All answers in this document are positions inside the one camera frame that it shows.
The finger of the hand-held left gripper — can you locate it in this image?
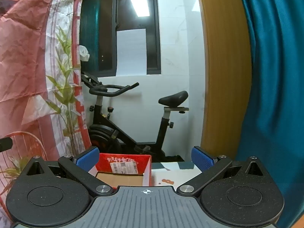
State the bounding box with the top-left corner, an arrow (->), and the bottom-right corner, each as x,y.
0,137 -> 14,152

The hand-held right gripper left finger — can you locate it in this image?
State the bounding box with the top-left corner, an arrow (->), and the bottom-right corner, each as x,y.
20,146 -> 114,196

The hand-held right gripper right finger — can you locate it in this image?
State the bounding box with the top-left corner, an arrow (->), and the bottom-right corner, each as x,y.
176,146 -> 272,196

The red cardboard box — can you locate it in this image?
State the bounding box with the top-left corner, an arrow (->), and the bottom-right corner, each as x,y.
89,153 -> 152,190

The black exercise bike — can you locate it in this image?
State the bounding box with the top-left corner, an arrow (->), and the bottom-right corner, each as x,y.
81,72 -> 190,163

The wooden door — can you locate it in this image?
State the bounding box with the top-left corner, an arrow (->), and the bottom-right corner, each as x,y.
195,0 -> 252,158

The pink printed hanging cloth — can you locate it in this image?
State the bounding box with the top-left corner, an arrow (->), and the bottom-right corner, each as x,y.
0,0 -> 93,228

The white plastic bag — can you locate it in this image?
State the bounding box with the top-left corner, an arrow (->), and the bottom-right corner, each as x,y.
79,45 -> 90,62

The teal curtain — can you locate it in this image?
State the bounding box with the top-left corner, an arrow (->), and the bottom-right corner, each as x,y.
235,0 -> 304,228

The white paper sheet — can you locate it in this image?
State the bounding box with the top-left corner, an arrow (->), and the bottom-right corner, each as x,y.
116,28 -> 147,76

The dark framed window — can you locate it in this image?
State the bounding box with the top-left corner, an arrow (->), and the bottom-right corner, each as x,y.
79,0 -> 162,78

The red wire chair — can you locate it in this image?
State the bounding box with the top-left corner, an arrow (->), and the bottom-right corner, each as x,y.
0,131 -> 48,195

